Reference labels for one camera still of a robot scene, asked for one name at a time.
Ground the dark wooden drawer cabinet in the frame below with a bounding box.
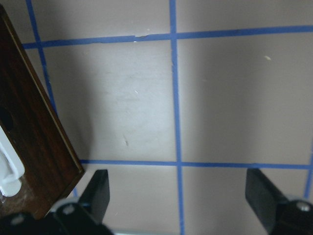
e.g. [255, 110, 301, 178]
[0, 8, 84, 219]

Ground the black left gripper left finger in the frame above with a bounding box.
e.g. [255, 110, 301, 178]
[78, 169, 109, 227]

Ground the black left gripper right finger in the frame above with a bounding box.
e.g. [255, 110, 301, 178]
[245, 168, 293, 233]

